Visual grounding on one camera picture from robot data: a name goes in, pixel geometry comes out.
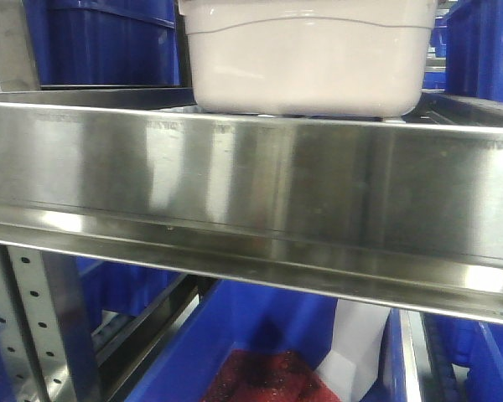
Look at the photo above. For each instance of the blue bin top left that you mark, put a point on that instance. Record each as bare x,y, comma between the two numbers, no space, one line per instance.
104,42

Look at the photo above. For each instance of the blue bin with red cloth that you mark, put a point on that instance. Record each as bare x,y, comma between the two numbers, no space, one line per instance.
268,320

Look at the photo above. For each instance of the white lidded plastic bin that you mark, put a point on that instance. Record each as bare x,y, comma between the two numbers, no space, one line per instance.
354,58

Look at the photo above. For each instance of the blue bin top right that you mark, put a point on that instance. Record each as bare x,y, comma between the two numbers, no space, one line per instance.
466,50

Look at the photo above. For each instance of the blue bin bottom right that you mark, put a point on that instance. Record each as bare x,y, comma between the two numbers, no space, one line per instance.
466,357

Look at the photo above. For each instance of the red speckled cloth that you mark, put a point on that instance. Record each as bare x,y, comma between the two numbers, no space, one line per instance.
250,376

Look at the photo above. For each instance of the steel shelving rack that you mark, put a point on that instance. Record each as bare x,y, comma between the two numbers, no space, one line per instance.
113,202

